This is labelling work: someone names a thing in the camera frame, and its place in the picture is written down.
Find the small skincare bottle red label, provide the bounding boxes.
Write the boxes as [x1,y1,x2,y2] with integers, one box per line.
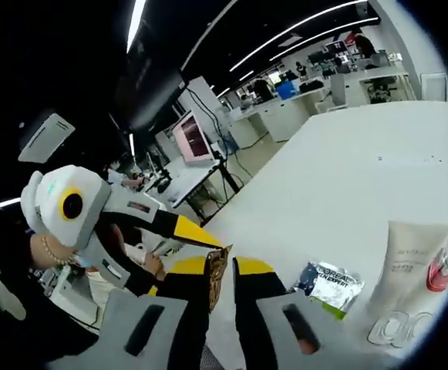
[399,308,433,348]

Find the linear ceiling light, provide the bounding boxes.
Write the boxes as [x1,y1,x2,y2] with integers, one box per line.
[179,0,369,72]
[268,15,381,62]

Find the white skincare tube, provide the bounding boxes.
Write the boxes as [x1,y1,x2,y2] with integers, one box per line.
[364,220,448,328]

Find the white skincare bottle red collar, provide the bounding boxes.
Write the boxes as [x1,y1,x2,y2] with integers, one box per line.
[426,221,448,294]

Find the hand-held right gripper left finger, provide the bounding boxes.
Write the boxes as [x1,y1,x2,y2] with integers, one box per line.
[48,254,214,370]

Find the desktop monitor screen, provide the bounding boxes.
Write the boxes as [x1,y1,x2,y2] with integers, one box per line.
[171,109,213,167]

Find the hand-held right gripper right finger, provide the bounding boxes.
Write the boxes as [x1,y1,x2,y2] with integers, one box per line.
[231,255,408,370]

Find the dark green skincare sachet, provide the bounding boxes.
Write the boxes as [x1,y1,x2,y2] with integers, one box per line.
[292,261,365,321]

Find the white side desk black legs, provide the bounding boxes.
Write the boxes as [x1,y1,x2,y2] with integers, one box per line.
[146,160,244,224]

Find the white ceiling air conditioner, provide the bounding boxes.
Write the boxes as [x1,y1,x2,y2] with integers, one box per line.
[17,112,76,163]

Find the gold skincare sachet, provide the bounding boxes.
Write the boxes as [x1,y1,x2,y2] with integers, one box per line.
[207,243,234,312]

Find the black hanging display screen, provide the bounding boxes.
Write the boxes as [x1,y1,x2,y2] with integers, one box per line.
[115,57,189,132]

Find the curved ceiling light strip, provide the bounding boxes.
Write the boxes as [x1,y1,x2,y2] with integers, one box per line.
[126,0,148,55]

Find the grey office chair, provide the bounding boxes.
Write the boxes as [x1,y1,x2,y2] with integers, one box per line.
[329,74,349,108]

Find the blue box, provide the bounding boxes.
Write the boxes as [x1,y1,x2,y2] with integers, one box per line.
[276,82,298,100]

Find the white office table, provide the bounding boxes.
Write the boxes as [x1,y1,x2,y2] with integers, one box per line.
[342,70,417,106]

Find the long white office counter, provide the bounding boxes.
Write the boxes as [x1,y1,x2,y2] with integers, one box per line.
[231,92,332,150]

